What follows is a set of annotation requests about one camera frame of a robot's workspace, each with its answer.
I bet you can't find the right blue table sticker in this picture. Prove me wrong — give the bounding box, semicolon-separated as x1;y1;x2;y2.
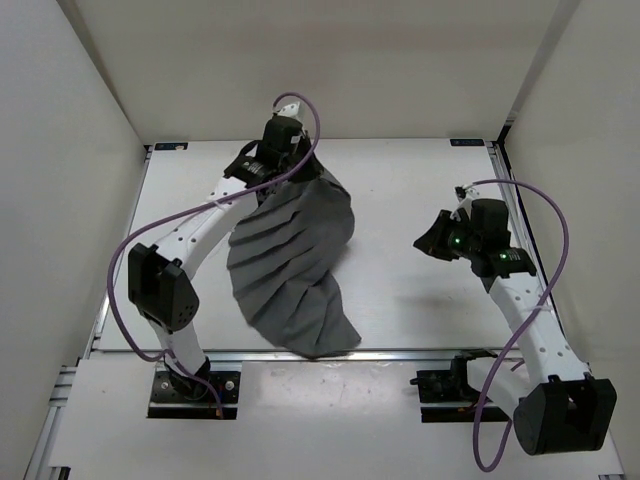
450;138;485;147

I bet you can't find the blue table sticker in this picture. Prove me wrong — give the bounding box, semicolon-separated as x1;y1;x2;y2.
450;138;485;147
154;142;188;151

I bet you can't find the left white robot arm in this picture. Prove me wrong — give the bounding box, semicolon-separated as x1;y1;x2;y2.
127;154;291;402

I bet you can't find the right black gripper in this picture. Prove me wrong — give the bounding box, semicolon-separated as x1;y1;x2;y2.
413;209;481;261

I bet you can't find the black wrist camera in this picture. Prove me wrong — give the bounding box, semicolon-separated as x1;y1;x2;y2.
261;115;303;154
470;198;509;236

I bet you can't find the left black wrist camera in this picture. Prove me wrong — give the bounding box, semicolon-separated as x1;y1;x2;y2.
261;115;303;154

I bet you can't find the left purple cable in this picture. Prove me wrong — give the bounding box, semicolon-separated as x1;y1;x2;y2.
108;92;322;401

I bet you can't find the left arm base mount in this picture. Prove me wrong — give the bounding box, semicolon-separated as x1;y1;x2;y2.
147;365;241;420

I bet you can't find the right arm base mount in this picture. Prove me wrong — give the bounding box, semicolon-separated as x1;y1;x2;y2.
410;349;498;423

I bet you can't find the left blue table sticker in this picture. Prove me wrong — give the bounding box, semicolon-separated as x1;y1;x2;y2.
154;142;188;151

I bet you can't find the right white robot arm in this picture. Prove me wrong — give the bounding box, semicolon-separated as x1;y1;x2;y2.
411;200;617;456

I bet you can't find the front aluminium table rail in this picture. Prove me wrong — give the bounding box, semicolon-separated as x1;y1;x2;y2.
94;349;501;362

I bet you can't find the grey pleated skirt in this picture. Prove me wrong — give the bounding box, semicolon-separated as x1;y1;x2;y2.
227;171;361;358

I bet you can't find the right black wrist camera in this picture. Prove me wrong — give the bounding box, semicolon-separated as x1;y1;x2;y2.
470;198;509;236

